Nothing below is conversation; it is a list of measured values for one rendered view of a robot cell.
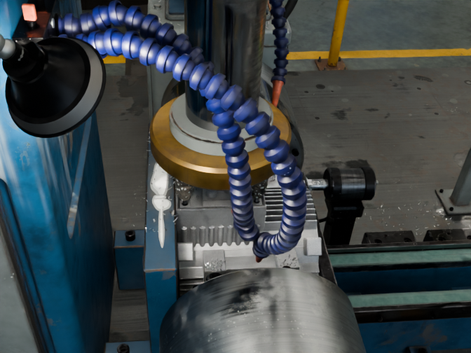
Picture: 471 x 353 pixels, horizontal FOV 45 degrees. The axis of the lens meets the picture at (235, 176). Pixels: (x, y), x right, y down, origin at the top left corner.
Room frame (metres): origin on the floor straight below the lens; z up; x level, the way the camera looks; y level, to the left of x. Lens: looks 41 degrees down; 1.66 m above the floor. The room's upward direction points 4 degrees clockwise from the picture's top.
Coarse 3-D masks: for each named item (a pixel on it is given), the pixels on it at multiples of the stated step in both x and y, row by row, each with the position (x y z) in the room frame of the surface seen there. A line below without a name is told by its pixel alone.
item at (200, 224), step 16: (208, 192) 0.58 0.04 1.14; (224, 192) 0.59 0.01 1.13; (176, 208) 0.53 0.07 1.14; (192, 208) 0.53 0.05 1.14; (208, 208) 0.53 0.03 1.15; (224, 208) 0.54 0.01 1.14; (256, 208) 0.54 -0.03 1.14; (192, 224) 0.53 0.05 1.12; (208, 224) 0.53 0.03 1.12; (224, 224) 0.54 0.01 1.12; (256, 224) 0.54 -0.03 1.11; (192, 240) 0.53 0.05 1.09; (208, 240) 0.53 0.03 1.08; (224, 240) 0.54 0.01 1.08; (240, 240) 0.54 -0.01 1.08
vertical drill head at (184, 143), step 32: (192, 0) 0.55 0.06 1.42; (224, 0) 0.54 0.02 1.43; (256, 0) 0.55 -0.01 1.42; (192, 32) 0.55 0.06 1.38; (224, 32) 0.54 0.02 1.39; (256, 32) 0.56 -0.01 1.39; (224, 64) 0.54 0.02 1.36; (256, 64) 0.56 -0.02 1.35; (192, 96) 0.56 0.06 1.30; (256, 96) 0.57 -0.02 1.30; (160, 128) 0.57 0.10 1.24; (192, 128) 0.54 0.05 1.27; (288, 128) 0.59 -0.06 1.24; (160, 160) 0.53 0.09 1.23; (192, 160) 0.51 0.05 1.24; (224, 160) 0.51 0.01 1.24; (256, 160) 0.52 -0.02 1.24; (192, 192) 0.54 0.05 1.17; (256, 192) 0.54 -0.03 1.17
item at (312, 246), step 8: (304, 240) 0.55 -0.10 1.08; (312, 240) 0.54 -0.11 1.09; (320, 240) 0.54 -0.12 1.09; (184, 248) 0.51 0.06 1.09; (192, 248) 0.51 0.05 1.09; (304, 248) 0.54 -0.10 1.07; (312, 248) 0.53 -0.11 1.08; (320, 248) 0.53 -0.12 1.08; (184, 256) 0.50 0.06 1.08; (192, 256) 0.51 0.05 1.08
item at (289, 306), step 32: (192, 288) 0.42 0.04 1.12; (224, 288) 0.40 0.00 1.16; (256, 288) 0.39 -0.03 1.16; (288, 288) 0.40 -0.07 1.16; (320, 288) 0.41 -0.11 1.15; (192, 320) 0.37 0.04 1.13; (224, 320) 0.36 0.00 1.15; (256, 320) 0.35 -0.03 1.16; (288, 320) 0.35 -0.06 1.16; (320, 320) 0.36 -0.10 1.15; (352, 320) 0.39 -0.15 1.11; (160, 352) 0.37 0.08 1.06; (192, 352) 0.33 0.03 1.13; (224, 352) 0.32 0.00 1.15; (256, 352) 0.31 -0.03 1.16; (288, 352) 0.31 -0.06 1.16; (320, 352) 0.32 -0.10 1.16; (352, 352) 0.34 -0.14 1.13
